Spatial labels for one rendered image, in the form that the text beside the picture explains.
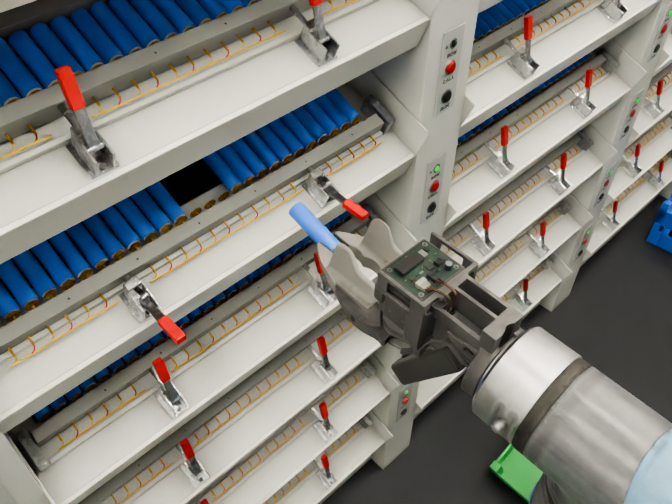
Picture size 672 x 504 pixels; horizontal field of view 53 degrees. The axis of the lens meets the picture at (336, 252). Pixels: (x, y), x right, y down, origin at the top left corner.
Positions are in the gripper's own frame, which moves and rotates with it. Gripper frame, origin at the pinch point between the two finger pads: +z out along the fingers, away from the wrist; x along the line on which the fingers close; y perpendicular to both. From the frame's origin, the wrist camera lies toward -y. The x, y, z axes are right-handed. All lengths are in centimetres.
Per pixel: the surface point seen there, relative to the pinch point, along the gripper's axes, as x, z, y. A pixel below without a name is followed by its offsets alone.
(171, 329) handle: 15.4, 8.1, -7.0
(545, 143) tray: -68, 13, -30
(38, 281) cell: 22.7, 20.8, -4.7
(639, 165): -129, 13, -70
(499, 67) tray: -51, 17, -9
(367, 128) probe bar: -22.2, 17.2, -5.7
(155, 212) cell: 8.2, 21.3, -4.5
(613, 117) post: -97, 13, -39
